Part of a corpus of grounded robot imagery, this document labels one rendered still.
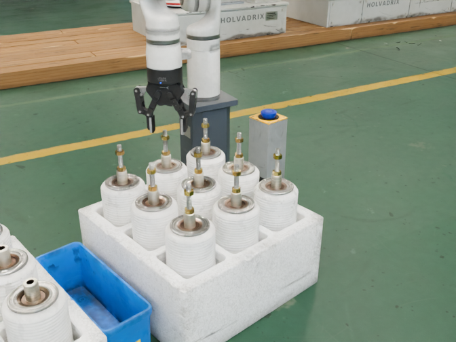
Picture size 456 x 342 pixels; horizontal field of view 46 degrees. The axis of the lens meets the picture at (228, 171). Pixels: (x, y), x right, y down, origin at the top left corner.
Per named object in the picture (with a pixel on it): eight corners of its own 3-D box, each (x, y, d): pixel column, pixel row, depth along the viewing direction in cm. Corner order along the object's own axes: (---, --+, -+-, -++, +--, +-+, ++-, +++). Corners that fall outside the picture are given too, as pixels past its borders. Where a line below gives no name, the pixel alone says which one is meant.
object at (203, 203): (188, 270, 118) (186, 199, 110) (174, 248, 126) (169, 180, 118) (228, 259, 122) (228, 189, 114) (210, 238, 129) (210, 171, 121)
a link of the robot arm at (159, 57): (192, 57, 119) (191, 28, 116) (181, 71, 109) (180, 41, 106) (153, 55, 120) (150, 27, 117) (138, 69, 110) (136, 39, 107)
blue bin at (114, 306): (39, 303, 118) (30, 258, 113) (84, 282, 125) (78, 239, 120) (109, 384, 98) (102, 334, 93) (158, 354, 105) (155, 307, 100)
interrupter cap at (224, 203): (212, 211, 106) (212, 208, 106) (224, 194, 112) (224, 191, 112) (248, 218, 104) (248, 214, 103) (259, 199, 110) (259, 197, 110)
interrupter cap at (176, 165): (163, 178, 119) (163, 175, 119) (143, 167, 124) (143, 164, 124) (189, 167, 124) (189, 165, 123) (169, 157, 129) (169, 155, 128)
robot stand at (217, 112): (174, 184, 170) (170, 93, 156) (214, 174, 176) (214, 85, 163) (195, 203, 158) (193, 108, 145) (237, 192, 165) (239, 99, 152)
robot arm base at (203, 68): (182, 94, 155) (180, 35, 148) (210, 89, 160) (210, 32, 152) (197, 103, 148) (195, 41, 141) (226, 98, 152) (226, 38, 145)
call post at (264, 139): (245, 222, 149) (248, 117, 136) (263, 213, 154) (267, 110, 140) (264, 232, 145) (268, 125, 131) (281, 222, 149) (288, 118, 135)
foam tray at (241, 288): (86, 273, 128) (77, 209, 120) (210, 217, 151) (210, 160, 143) (186, 368, 102) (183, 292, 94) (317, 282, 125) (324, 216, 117)
